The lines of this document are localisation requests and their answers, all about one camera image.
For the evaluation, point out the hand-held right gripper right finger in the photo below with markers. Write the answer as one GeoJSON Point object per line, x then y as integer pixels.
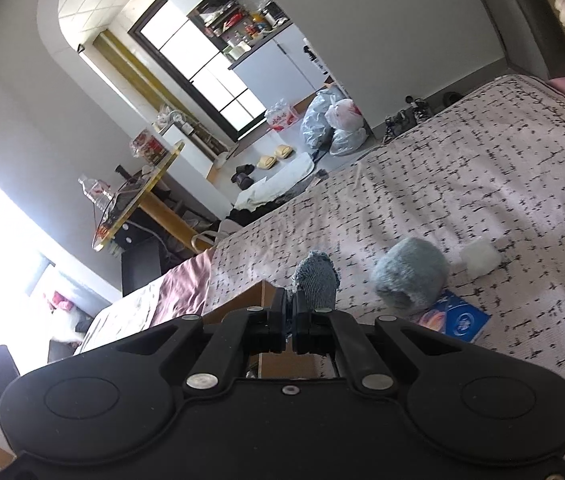
{"type": "Point", "coordinates": [305, 332]}

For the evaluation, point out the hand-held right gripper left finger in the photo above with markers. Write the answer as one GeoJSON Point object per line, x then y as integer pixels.
{"type": "Point", "coordinates": [277, 322]}

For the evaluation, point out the cardboard box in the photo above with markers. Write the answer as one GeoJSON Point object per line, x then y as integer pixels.
{"type": "Point", "coordinates": [242, 297]}

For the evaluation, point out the blue grey sock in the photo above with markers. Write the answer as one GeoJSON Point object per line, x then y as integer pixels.
{"type": "Point", "coordinates": [315, 280]}

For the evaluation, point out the blue patterned sock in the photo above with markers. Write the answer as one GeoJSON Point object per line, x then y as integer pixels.
{"type": "Point", "coordinates": [454, 320]}

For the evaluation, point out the white soft sock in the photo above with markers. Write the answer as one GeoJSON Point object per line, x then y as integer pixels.
{"type": "Point", "coordinates": [482, 257]}

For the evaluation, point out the pink bed sheet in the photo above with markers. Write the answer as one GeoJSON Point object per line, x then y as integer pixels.
{"type": "Point", "coordinates": [182, 280]}

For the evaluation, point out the white tote bag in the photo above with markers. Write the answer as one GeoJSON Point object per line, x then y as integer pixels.
{"type": "Point", "coordinates": [207, 237]}

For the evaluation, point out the white floor mat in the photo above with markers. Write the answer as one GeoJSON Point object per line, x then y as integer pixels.
{"type": "Point", "coordinates": [287, 175]}

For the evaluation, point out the dark slipper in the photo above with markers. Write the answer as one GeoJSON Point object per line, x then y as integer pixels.
{"type": "Point", "coordinates": [250, 167]}
{"type": "Point", "coordinates": [240, 178]}

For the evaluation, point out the black low cabinet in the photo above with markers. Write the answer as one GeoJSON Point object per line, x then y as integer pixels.
{"type": "Point", "coordinates": [140, 260]}

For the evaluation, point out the white floral quilt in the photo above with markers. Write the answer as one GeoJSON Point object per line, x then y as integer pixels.
{"type": "Point", "coordinates": [122, 310]}

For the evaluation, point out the yellow slipper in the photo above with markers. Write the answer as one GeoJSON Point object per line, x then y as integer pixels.
{"type": "Point", "coordinates": [266, 161]}
{"type": "Point", "coordinates": [282, 151]}

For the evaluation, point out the round yellow edged table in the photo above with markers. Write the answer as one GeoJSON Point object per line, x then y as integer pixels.
{"type": "Point", "coordinates": [160, 172]}

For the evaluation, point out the clear plastic bag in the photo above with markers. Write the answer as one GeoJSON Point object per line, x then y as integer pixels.
{"type": "Point", "coordinates": [347, 141]}

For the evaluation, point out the grey plastic bag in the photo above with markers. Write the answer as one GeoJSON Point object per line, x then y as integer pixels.
{"type": "Point", "coordinates": [317, 120]}

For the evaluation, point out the pack of water bottles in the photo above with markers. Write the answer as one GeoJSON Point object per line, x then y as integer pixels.
{"type": "Point", "coordinates": [282, 115]}

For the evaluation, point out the red snack bag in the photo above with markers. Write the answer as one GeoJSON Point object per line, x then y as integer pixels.
{"type": "Point", "coordinates": [150, 147]}

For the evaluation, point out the white red plastic bag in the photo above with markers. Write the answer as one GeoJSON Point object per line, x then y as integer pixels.
{"type": "Point", "coordinates": [345, 112]}

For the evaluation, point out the clear water bottle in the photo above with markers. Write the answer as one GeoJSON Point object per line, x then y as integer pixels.
{"type": "Point", "coordinates": [93, 192]}

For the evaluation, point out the grey sneaker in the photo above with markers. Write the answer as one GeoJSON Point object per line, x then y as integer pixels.
{"type": "Point", "coordinates": [420, 107]}
{"type": "Point", "coordinates": [397, 122]}

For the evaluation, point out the white black patterned blanket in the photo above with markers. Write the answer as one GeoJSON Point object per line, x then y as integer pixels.
{"type": "Point", "coordinates": [487, 170]}

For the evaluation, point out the black framed glass door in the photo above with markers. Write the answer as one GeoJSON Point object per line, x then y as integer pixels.
{"type": "Point", "coordinates": [197, 65]}

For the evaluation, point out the black shoe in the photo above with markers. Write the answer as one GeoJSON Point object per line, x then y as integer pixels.
{"type": "Point", "coordinates": [450, 96]}

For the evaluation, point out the yellow curtain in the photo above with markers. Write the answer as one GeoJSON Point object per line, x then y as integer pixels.
{"type": "Point", "coordinates": [127, 65]}

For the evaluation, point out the kitchen shelf with bottles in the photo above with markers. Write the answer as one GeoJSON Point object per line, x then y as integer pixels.
{"type": "Point", "coordinates": [232, 20]}

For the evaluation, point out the brown board black frame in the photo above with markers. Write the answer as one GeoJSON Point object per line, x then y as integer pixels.
{"type": "Point", "coordinates": [537, 10]}

